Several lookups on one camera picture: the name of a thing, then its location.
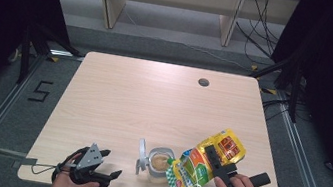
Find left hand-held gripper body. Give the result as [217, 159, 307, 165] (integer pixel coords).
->
[66, 140, 114, 187]

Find black metal stand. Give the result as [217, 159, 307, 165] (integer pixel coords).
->
[13, 19, 88, 95]
[244, 49, 310, 125]

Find black floor cables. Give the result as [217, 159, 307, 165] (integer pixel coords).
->
[259, 96, 293, 125]

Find brown seasoning powder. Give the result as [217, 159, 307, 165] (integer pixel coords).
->
[150, 152, 172, 173]

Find thin black cable loop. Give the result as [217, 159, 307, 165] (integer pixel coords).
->
[29, 160, 60, 178]

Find yellow seasoning pouch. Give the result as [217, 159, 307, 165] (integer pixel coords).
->
[162, 119, 251, 187]

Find grey tape strip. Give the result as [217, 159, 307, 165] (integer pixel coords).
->
[11, 154, 39, 172]

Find grey table cable grommet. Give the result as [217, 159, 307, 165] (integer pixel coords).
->
[197, 76, 211, 88]

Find bundle of black cables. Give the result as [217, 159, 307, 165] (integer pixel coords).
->
[229, 0, 287, 68]

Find yellow black tape piece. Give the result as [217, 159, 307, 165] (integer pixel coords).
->
[260, 86, 279, 96]

